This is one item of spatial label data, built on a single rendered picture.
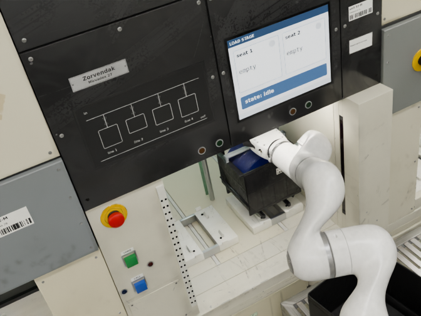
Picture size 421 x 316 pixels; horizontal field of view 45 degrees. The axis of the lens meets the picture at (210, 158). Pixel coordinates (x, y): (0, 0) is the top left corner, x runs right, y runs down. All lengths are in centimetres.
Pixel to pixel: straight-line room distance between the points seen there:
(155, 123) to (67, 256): 38
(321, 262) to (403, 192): 81
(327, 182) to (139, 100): 45
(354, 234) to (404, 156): 68
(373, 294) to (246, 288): 65
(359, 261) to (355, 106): 49
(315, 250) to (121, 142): 49
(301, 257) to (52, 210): 56
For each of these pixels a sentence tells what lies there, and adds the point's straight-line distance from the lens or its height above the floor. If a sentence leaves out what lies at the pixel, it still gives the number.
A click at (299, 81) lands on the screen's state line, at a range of 134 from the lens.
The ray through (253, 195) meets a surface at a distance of 171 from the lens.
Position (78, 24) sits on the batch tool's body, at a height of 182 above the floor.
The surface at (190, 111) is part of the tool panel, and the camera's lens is 121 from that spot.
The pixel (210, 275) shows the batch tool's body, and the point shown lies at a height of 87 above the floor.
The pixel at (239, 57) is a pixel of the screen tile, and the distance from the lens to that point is 122.
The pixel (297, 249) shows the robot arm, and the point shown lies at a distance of 110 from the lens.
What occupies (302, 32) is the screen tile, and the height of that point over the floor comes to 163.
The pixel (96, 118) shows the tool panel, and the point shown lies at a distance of 113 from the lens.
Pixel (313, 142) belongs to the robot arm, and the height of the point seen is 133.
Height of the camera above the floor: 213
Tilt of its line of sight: 35 degrees down
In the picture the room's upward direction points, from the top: 12 degrees counter-clockwise
